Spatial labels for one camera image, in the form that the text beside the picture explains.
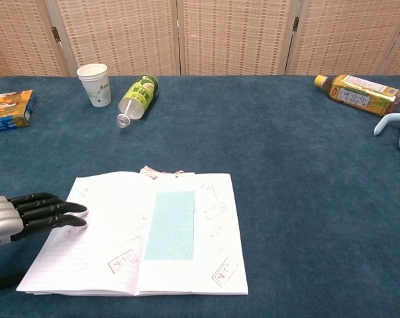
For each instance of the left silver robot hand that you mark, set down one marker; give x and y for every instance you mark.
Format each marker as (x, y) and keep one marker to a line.
(8, 218)

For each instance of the white notebook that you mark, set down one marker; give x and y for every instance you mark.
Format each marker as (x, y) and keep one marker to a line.
(104, 215)

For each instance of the blue bookmark with tassel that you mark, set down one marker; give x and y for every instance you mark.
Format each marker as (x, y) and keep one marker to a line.
(170, 225)

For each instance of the orange and blue carton box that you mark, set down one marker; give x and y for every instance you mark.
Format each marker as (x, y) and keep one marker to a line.
(11, 109)

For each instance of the white paper cup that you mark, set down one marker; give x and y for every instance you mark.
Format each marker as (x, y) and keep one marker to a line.
(97, 89)

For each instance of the green label plastic bottle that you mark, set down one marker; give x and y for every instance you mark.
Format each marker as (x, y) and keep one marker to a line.
(138, 96)

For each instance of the black screen hinge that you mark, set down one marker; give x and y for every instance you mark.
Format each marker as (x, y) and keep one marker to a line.
(56, 34)
(296, 24)

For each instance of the dark blue table cloth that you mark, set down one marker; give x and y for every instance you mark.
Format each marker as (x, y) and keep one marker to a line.
(286, 198)

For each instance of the yellow cap tea bottle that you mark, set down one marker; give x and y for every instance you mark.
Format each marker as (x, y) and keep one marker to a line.
(355, 94)

